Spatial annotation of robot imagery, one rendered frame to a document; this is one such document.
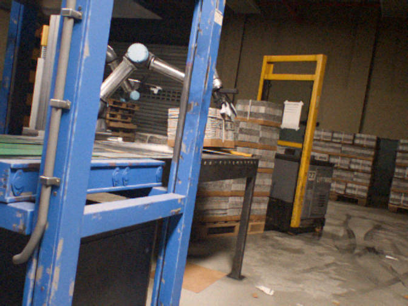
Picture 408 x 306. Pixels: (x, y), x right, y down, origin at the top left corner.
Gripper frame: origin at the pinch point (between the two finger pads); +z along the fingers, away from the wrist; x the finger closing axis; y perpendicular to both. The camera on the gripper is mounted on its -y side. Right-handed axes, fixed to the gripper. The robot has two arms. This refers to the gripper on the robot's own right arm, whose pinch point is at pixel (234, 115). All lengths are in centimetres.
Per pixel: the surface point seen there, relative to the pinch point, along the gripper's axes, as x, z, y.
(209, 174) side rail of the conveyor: 50, 33, 8
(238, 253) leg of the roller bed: -22, 78, 43
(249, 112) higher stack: -156, -34, 33
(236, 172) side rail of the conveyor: 11.9, 33.5, 9.3
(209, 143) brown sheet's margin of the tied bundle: 18.9, 12.5, 14.2
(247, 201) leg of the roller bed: -23, 49, 23
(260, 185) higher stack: -160, 35, 55
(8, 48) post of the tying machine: 114, -45, 42
